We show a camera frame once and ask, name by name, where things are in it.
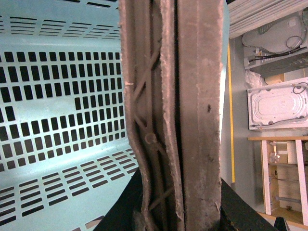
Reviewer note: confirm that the brown flat left gripper right finger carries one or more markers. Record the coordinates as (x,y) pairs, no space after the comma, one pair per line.
(200,45)

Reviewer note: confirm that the brown ribbed left gripper left finger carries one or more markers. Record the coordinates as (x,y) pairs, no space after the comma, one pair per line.
(147,29)

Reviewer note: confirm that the light blue plastic basket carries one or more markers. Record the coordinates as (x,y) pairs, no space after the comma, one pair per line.
(65,156)

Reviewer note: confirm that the white vertical curtain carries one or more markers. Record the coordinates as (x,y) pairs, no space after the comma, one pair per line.
(246,15)

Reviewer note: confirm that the crumpled clear plastic bag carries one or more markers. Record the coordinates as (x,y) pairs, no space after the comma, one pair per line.
(254,80)

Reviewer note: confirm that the upper white appliance back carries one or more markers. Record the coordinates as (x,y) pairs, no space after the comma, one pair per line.
(278,47)

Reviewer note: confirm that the white appliance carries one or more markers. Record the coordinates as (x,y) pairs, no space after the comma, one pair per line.
(279,106)
(278,47)

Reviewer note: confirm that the lower white appliance back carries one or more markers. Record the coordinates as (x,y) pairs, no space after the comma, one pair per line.
(279,106)

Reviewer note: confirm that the wooden white shelf unit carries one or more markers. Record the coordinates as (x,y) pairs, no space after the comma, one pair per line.
(284,163)

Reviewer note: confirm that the black front display tray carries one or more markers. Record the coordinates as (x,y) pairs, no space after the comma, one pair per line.
(236,214)

